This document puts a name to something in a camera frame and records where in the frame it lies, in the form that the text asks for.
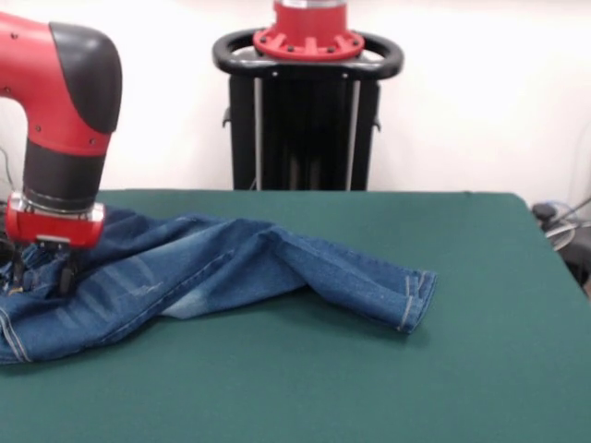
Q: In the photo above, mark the black floor equipment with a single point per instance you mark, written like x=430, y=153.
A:
x=579, y=263

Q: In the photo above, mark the blue denim jeans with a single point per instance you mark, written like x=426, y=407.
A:
x=231, y=263

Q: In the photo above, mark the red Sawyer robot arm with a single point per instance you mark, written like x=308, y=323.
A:
x=46, y=69

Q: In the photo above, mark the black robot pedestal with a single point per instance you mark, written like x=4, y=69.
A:
x=305, y=129

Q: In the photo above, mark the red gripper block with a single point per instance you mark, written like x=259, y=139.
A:
x=51, y=226

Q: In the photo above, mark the dark green table cloth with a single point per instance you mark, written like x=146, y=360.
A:
x=323, y=369

